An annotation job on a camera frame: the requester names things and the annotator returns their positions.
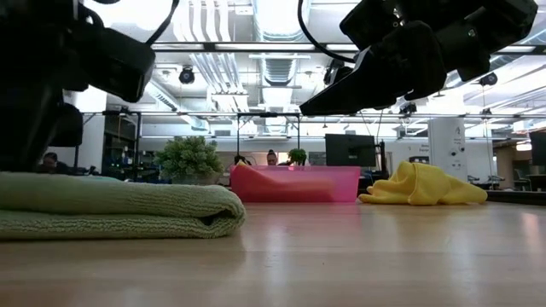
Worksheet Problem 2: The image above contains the seated person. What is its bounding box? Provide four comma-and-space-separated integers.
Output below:
40, 151, 72, 175

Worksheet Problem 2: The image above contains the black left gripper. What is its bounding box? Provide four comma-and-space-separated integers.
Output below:
0, 0, 85, 174

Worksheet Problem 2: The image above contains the black computer monitor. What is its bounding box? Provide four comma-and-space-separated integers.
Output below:
324, 133, 377, 168
530, 130, 546, 167

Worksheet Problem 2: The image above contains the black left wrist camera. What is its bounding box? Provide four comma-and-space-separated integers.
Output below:
63, 19, 157, 103

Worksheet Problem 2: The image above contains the black overhead beam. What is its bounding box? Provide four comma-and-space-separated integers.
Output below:
151, 41, 546, 55

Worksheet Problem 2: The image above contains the green artificial potted plant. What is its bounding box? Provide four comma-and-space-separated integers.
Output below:
153, 136, 224, 185

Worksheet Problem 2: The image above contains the white pillar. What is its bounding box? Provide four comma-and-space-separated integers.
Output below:
427, 117, 468, 182

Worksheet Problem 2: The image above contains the small green background plant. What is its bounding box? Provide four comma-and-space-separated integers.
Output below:
288, 148, 309, 166

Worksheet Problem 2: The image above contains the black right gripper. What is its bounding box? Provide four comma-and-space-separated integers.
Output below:
299, 20, 492, 117

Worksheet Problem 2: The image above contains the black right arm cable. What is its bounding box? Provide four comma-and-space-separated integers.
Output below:
297, 0, 357, 65

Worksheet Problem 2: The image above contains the pink plastic bin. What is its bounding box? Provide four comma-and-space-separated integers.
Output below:
229, 165, 363, 204

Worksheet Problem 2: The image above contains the black metal rack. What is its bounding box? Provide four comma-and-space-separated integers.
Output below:
74, 109, 142, 180

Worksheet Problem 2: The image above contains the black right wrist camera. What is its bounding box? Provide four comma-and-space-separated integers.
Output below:
339, 0, 404, 51

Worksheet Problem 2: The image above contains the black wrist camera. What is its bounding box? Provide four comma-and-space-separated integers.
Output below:
63, 19, 157, 103
339, 0, 404, 51

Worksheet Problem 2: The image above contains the green microfiber towel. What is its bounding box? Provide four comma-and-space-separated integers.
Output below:
0, 171, 247, 240

